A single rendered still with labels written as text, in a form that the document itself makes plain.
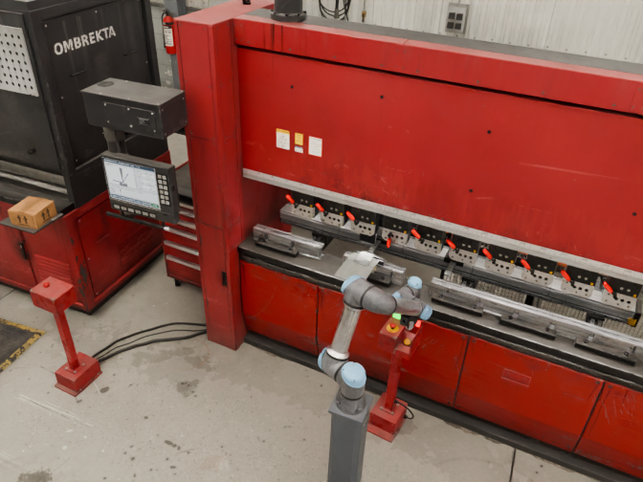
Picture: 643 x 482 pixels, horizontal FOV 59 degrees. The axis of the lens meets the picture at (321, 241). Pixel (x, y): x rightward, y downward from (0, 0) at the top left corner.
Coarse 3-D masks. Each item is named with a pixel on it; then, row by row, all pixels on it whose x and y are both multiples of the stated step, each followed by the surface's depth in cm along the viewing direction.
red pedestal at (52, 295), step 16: (48, 288) 346; (64, 288) 347; (48, 304) 342; (64, 304) 347; (64, 320) 361; (64, 336) 365; (80, 352) 396; (64, 368) 382; (80, 368) 383; (96, 368) 391; (64, 384) 384; (80, 384) 382
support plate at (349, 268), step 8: (352, 256) 349; (344, 264) 342; (352, 264) 343; (360, 264) 343; (368, 264) 343; (376, 264) 344; (344, 272) 336; (352, 272) 336; (360, 272) 337; (368, 272) 337
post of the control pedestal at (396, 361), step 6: (390, 360) 340; (396, 360) 337; (390, 366) 343; (396, 366) 340; (390, 372) 345; (396, 372) 342; (390, 378) 348; (396, 378) 345; (390, 384) 350; (396, 384) 350; (390, 390) 353; (396, 390) 355; (390, 396) 355; (390, 402) 358; (390, 408) 361
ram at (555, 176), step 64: (256, 64) 314; (320, 64) 297; (256, 128) 336; (320, 128) 316; (384, 128) 299; (448, 128) 283; (512, 128) 269; (576, 128) 256; (640, 128) 245; (384, 192) 318; (448, 192) 301; (512, 192) 285; (576, 192) 271; (640, 192) 258; (640, 256) 272
